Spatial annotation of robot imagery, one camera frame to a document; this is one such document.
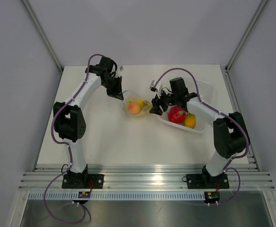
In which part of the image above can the yellow banana bunch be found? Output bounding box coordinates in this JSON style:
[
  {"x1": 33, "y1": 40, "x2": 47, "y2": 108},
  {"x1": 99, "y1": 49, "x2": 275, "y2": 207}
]
[{"x1": 123, "y1": 100, "x2": 150, "y2": 117}]

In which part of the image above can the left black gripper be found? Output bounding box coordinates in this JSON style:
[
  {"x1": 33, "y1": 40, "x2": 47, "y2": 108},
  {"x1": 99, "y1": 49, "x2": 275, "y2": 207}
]
[{"x1": 102, "y1": 76, "x2": 123, "y2": 100}]

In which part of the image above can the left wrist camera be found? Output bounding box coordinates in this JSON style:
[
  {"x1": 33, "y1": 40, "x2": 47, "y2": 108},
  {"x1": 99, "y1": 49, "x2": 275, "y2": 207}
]
[{"x1": 98, "y1": 56, "x2": 123, "y2": 73}]

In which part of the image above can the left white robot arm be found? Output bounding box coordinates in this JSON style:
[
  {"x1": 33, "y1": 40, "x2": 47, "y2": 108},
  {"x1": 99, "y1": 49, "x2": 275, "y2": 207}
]
[{"x1": 51, "y1": 65, "x2": 124, "y2": 188}]

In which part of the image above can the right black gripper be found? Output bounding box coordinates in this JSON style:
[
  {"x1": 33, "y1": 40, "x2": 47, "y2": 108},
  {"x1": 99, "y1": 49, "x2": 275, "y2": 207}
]
[{"x1": 150, "y1": 88, "x2": 178, "y2": 116}]

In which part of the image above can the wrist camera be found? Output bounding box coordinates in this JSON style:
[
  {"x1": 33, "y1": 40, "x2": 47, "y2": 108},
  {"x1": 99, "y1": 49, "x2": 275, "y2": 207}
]
[
  {"x1": 98, "y1": 56, "x2": 123, "y2": 73},
  {"x1": 148, "y1": 77, "x2": 190, "y2": 95}
]

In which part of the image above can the small circuit board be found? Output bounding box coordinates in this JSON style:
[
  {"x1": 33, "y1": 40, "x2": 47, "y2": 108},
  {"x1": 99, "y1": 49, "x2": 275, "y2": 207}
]
[
  {"x1": 78, "y1": 192, "x2": 91, "y2": 199},
  {"x1": 204, "y1": 191, "x2": 220, "y2": 203}
]

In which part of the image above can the aluminium corner post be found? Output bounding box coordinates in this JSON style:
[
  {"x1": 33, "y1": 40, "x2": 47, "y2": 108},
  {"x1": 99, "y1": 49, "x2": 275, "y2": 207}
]
[
  {"x1": 224, "y1": 0, "x2": 270, "y2": 71},
  {"x1": 20, "y1": 0, "x2": 64, "y2": 75}
]

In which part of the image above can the white slotted cable duct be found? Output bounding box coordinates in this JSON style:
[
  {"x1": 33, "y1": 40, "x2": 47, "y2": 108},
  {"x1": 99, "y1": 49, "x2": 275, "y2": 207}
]
[{"x1": 28, "y1": 191, "x2": 205, "y2": 201}]

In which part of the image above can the aluminium rail beam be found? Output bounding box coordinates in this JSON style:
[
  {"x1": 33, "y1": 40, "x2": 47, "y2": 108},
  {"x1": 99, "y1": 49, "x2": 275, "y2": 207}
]
[{"x1": 19, "y1": 164, "x2": 275, "y2": 191}]

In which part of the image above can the white plastic basket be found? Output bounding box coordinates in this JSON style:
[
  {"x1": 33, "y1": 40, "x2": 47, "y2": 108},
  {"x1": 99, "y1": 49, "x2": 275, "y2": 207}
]
[{"x1": 157, "y1": 76, "x2": 216, "y2": 133}]

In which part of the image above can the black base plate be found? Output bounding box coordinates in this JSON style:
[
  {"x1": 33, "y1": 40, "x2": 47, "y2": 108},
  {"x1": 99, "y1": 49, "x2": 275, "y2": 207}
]
[
  {"x1": 61, "y1": 174, "x2": 104, "y2": 189},
  {"x1": 182, "y1": 173, "x2": 230, "y2": 189}
]

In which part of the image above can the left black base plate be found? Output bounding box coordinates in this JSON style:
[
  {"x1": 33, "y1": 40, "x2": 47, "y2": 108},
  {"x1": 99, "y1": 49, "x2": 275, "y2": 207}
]
[{"x1": 61, "y1": 174, "x2": 104, "y2": 189}]

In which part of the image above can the right small circuit board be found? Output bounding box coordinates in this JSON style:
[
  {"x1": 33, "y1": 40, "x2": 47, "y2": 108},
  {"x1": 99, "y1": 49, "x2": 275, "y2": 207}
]
[{"x1": 204, "y1": 191, "x2": 220, "y2": 203}]

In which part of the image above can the left aluminium corner post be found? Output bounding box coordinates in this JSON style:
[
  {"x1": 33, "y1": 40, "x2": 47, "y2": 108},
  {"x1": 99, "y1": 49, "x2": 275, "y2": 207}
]
[{"x1": 20, "y1": 0, "x2": 64, "y2": 75}]

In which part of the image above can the clear zip top bag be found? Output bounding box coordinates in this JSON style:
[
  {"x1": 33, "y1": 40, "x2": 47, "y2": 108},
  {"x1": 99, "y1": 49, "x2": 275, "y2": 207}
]
[{"x1": 122, "y1": 90, "x2": 152, "y2": 117}]

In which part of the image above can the red dragon fruit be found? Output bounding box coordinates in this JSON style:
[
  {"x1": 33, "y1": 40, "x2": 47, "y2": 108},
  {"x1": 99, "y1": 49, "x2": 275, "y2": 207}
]
[{"x1": 168, "y1": 106, "x2": 186, "y2": 124}]

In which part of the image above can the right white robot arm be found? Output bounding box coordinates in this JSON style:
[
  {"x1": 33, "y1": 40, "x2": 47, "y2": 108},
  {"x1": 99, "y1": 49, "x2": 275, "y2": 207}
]
[{"x1": 149, "y1": 92, "x2": 250, "y2": 189}]

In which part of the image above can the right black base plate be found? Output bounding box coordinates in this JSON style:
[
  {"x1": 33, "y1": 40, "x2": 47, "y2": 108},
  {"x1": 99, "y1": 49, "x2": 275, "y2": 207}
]
[{"x1": 182, "y1": 173, "x2": 230, "y2": 189}]

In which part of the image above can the orange green mango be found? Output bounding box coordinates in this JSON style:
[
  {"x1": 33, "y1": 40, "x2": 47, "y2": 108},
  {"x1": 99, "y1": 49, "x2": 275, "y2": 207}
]
[{"x1": 183, "y1": 113, "x2": 196, "y2": 129}]

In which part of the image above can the orange peach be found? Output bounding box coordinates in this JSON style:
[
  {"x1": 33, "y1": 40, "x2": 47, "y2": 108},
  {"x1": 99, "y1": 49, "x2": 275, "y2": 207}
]
[{"x1": 127, "y1": 102, "x2": 141, "y2": 115}]

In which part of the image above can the left small circuit board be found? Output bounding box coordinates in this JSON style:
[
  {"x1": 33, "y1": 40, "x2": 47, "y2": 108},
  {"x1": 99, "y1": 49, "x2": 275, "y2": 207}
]
[{"x1": 78, "y1": 192, "x2": 91, "y2": 199}]

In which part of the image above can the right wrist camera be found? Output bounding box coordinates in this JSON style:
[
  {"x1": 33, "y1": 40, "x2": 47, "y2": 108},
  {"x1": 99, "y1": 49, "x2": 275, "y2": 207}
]
[{"x1": 148, "y1": 77, "x2": 190, "y2": 95}]

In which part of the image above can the right aluminium corner post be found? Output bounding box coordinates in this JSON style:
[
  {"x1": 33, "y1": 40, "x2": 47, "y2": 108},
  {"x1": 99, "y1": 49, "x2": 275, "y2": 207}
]
[{"x1": 224, "y1": 0, "x2": 270, "y2": 71}]

